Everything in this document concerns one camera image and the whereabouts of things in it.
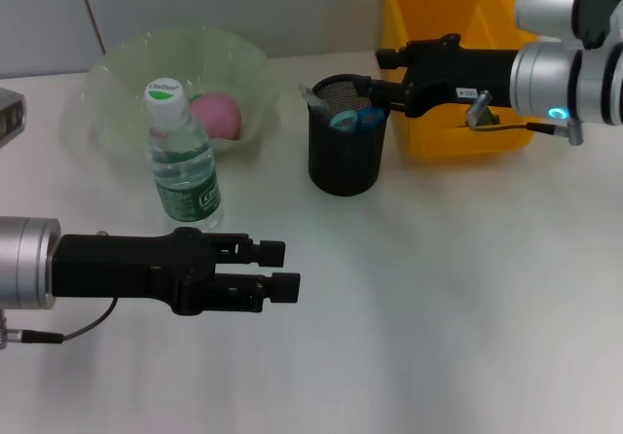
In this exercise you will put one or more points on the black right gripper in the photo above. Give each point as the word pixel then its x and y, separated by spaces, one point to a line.
pixel 462 74

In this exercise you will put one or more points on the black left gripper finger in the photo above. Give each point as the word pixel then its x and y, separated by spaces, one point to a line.
pixel 284 288

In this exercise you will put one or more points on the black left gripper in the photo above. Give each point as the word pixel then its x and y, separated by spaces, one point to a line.
pixel 126 268

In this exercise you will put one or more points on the blue child scissors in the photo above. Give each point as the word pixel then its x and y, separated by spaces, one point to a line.
pixel 357 120

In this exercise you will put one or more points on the grey and white pen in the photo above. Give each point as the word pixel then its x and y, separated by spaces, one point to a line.
pixel 314 99

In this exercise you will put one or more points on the clear water bottle green label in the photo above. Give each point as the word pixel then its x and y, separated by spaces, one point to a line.
pixel 187 195

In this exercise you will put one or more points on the green plastic wrapper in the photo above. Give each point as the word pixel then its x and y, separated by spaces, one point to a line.
pixel 489 119

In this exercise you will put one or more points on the pink toy peach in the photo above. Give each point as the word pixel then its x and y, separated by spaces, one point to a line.
pixel 219 115

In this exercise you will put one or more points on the black mesh pen holder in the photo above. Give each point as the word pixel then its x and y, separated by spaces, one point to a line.
pixel 348 166

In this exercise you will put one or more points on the translucent green plastic fruit bowl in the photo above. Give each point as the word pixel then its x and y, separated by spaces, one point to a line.
pixel 233 64

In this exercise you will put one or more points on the yellow plastic bin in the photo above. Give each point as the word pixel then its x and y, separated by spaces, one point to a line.
pixel 438 6

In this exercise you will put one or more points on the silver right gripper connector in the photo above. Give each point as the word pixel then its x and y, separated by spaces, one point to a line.
pixel 479 105

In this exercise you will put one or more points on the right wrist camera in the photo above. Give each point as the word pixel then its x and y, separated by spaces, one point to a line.
pixel 569 1

